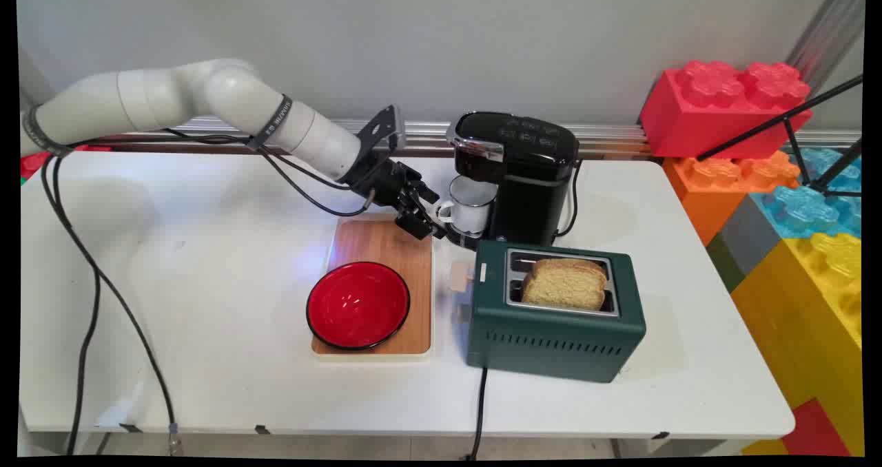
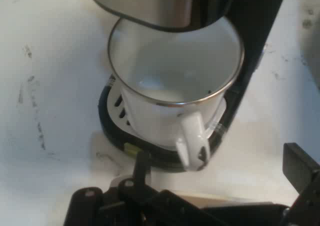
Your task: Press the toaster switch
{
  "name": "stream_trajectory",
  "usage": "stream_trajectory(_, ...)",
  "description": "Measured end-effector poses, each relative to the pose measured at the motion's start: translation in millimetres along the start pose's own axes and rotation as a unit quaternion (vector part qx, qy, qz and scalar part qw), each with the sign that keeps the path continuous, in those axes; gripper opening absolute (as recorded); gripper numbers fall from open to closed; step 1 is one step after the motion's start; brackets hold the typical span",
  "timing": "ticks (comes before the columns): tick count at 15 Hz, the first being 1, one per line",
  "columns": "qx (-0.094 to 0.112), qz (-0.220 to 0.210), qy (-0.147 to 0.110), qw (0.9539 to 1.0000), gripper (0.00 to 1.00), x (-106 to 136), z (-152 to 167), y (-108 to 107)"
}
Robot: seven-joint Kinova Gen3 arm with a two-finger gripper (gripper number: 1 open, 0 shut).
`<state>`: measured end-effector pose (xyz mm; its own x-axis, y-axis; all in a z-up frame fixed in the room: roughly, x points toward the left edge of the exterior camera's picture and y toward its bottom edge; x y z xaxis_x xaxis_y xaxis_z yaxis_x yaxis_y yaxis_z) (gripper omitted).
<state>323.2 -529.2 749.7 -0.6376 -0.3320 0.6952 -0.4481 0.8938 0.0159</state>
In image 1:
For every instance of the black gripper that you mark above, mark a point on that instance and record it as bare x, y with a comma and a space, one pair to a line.
382, 181

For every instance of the wooden toaster lever knob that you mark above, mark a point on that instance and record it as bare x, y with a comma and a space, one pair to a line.
460, 277

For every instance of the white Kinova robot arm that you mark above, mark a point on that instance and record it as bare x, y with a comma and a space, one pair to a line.
227, 95

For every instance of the white enamel mug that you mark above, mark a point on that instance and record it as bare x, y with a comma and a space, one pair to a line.
472, 209

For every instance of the wooden cutting board white rim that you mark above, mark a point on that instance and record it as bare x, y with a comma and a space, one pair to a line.
406, 260

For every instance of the black coffee machine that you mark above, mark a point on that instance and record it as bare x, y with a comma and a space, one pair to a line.
527, 171

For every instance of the red bowl with black rim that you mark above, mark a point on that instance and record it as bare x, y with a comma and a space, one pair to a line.
358, 306

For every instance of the toast bread slice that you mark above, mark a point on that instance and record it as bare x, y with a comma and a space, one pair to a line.
565, 286

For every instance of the dark green toaster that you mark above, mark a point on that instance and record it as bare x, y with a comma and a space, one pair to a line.
551, 339

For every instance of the big red toy brick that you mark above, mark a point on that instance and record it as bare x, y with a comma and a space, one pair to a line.
696, 119

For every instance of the big orange toy brick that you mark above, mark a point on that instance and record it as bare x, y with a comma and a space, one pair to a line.
710, 184

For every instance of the big green toy brick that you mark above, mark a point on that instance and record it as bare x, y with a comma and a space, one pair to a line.
723, 264

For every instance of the black tripod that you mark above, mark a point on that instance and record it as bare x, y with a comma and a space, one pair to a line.
792, 133

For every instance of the big blue toy brick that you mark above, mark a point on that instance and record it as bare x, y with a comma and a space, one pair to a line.
806, 209

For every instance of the small red object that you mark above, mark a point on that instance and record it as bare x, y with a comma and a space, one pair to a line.
33, 165

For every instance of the big yellow toy brick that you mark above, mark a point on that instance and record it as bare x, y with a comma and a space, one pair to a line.
806, 329

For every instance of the flat red toy brick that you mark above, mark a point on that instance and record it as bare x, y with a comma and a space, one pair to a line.
816, 429

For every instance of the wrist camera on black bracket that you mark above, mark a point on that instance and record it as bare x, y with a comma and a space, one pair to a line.
380, 131

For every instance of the aluminium rail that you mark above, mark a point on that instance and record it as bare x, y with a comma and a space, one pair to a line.
620, 136

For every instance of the aluminium post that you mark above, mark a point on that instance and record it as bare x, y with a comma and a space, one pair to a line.
830, 33

